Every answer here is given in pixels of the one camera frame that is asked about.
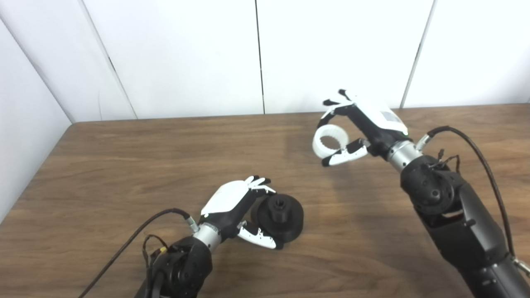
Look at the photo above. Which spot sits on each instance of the round black plastic part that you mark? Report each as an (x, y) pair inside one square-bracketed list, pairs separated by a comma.
[(287, 221)]

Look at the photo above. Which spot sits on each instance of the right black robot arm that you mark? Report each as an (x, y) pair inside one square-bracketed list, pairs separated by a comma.
[(459, 223)]

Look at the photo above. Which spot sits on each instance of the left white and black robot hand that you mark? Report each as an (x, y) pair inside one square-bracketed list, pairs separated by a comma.
[(227, 198)]

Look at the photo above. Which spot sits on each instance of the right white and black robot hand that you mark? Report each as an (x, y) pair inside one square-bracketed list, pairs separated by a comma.
[(377, 122)]

